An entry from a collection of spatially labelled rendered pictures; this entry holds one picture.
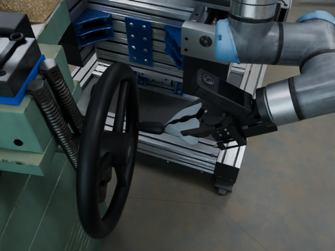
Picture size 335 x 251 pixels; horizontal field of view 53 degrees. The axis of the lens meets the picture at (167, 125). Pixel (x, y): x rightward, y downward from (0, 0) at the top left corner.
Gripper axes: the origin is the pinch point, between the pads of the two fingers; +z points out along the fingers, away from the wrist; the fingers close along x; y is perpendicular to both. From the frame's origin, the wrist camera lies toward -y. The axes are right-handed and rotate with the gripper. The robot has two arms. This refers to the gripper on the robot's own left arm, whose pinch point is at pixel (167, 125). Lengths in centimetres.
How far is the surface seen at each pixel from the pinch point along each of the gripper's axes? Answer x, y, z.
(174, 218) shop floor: 12, 65, 39
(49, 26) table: 10.6, -24.5, 13.8
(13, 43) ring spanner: -9.4, -31.4, 2.6
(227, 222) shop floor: 14, 76, 21
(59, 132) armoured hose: -13.8, -18.6, 5.3
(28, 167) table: -19.3, -18.8, 8.9
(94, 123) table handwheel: -16.2, -20.2, -4.2
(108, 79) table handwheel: -8.9, -20.8, -4.7
